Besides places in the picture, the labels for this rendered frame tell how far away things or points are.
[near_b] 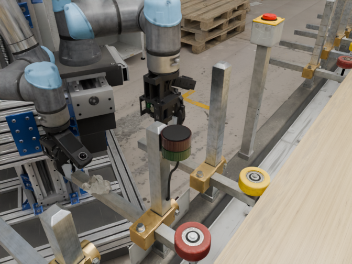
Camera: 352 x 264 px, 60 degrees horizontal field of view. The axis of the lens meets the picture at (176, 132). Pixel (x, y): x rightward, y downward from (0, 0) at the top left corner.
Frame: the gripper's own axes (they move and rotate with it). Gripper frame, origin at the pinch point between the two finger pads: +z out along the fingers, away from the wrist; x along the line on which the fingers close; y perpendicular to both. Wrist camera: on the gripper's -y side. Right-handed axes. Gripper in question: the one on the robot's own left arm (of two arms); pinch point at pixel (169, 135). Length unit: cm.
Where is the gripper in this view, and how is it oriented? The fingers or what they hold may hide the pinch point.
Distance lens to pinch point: 83.1
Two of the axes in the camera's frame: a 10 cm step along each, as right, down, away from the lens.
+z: 0.0, 8.2, 5.8
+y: -6.1, 4.6, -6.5
